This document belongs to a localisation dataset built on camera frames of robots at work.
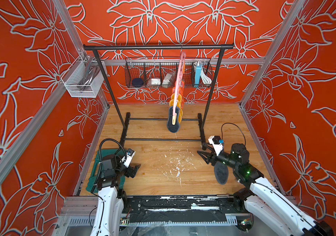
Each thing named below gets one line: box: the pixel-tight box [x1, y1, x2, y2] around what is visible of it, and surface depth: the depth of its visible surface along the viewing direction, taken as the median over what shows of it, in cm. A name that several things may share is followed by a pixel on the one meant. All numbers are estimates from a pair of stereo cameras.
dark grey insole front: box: [214, 161, 229, 185], surface depth 84 cm
